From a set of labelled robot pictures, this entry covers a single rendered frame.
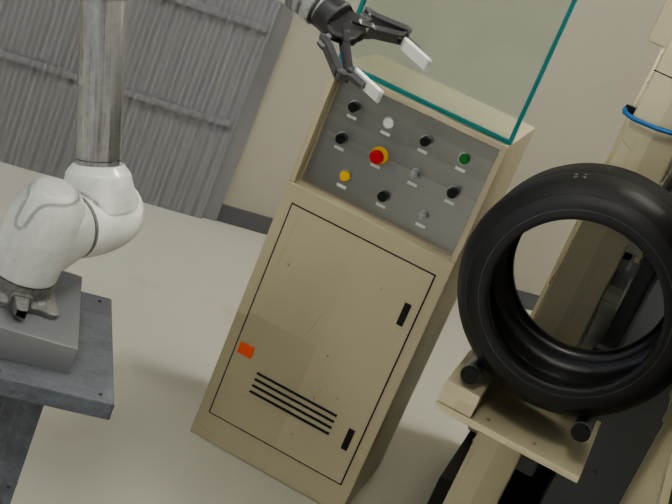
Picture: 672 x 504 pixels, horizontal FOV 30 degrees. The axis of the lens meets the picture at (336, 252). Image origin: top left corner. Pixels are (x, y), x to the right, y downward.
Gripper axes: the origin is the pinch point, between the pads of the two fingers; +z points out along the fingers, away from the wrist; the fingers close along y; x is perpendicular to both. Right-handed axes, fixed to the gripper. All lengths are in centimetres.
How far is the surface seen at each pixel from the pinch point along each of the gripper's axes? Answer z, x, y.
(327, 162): -40, -117, -62
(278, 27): -145, -219, -172
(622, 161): 28, -50, -74
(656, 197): 43, -32, -54
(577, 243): 33, -70, -62
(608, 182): 33, -32, -47
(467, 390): 41, -79, -14
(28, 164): -181, -280, -73
